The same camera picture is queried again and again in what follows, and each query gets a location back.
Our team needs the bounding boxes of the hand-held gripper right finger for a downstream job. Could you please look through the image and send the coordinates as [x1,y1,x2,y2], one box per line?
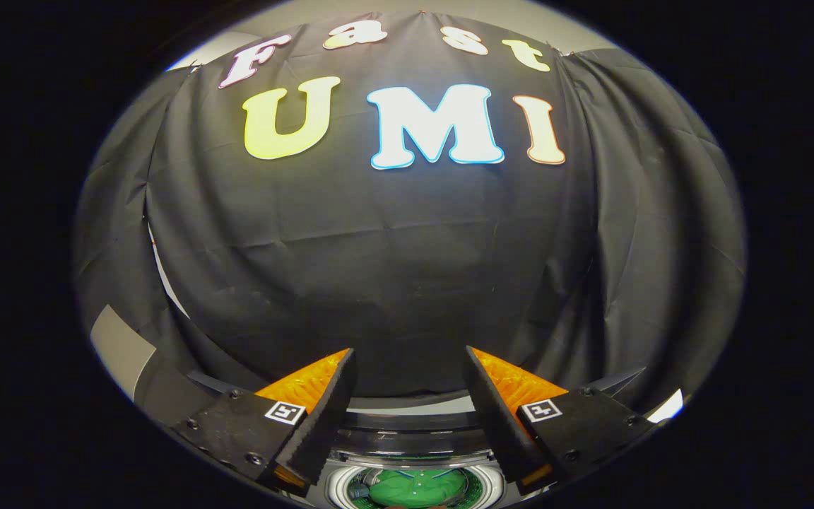
[465,346,651,494]

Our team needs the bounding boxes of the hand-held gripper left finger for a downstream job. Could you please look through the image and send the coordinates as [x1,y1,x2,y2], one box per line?
[170,348,357,496]

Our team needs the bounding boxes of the dark washing machine lid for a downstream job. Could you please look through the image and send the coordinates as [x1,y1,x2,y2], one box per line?
[188,366,647,453]

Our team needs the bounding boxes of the green polo shirt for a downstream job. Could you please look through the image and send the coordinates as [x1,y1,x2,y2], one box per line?
[361,468,475,508]

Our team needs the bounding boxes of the black backdrop cloth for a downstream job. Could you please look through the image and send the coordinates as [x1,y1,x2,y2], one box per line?
[73,11,747,418]

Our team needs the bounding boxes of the beige and black cabinet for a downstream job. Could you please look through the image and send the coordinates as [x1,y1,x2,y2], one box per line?
[90,304,238,425]

